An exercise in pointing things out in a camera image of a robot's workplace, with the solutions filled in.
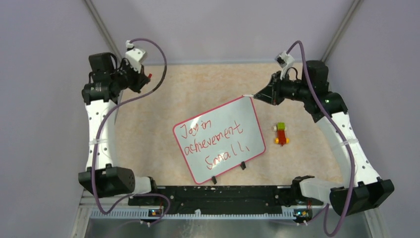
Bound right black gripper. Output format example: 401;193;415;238
255;70;310;106

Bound red green toy car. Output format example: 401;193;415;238
273;122;290;146

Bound pink framed whiteboard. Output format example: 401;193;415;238
172;96;266;184

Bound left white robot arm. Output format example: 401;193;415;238
78;49;159;205

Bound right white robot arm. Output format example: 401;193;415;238
254;60;395;215

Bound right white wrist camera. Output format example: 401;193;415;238
275;51;295;80

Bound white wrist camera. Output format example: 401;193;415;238
275;51;295;80
125;40;147;73

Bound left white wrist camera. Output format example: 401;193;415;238
125;40;147;73

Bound whiteboard wire stand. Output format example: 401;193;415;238
210;161;247;184

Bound aluminium frame rail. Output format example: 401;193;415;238
78;185;378;208

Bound white cable duct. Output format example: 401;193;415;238
90;208;296;220

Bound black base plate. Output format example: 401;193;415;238
128;185;322;215

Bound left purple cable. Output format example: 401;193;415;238
91;38;171;227

